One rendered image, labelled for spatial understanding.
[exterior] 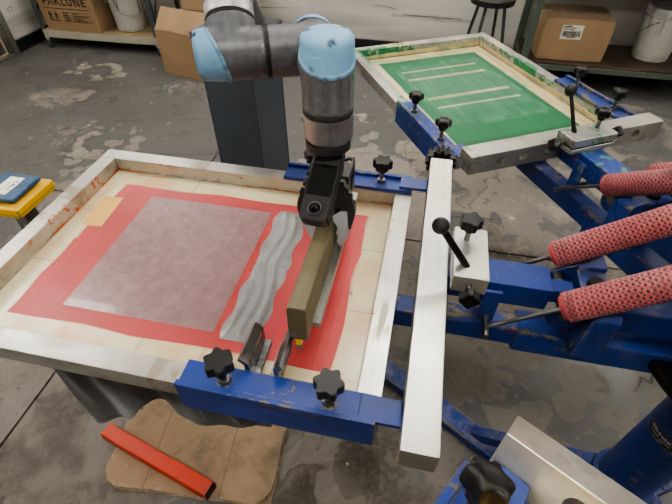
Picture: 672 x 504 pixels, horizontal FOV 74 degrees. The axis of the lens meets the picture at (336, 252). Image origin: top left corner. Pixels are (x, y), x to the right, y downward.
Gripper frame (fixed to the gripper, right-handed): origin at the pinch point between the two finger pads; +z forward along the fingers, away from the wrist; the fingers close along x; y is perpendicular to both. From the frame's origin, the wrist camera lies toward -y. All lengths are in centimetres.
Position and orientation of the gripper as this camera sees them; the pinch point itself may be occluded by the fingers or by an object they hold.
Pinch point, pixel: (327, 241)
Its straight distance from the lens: 81.0
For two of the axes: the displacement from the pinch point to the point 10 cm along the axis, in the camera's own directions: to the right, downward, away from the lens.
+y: 2.1, -6.8, 7.0
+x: -9.8, -1.5, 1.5
